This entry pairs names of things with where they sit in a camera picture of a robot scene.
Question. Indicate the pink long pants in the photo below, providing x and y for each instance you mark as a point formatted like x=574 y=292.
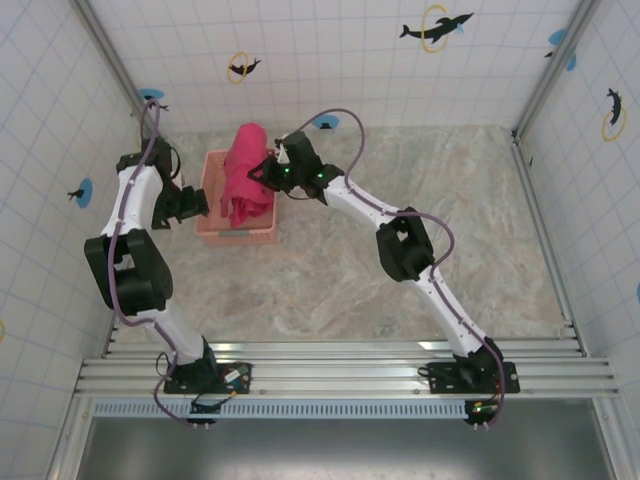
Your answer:
x=247 y=150

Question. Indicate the pink plastic basket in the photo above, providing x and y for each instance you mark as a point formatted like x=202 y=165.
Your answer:
x=260 y=237

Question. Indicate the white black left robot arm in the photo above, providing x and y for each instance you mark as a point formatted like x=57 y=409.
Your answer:
x=132 y=195

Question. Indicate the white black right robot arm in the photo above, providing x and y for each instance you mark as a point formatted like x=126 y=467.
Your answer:
x=440 y=300

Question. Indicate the blue oval fin sticker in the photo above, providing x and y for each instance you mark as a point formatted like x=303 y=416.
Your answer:
x=327 y=122

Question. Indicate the blue oval dolphin sticker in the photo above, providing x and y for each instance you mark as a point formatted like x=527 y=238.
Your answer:
x=84 y=192

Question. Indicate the blue oval shark sticker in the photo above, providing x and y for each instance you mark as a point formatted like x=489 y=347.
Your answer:
x=147 y=93

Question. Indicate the blue patch sticker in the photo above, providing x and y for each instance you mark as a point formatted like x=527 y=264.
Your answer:
x=557 y=36

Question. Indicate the aluminium table side rail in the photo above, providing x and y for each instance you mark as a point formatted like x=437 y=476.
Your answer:
x=550 y=245
x=111 y=345

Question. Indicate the aluminium corner post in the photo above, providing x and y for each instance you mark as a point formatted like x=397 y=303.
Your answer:
x=555 y=75
x=110 y=60

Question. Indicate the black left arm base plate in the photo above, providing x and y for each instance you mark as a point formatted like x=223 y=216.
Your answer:
x=235 y=387

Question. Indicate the aluminium mounting rail frame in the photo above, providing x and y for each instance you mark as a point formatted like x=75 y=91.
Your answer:
x=325 y=370

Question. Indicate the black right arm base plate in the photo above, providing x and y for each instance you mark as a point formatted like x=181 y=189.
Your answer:
x=442 y=382

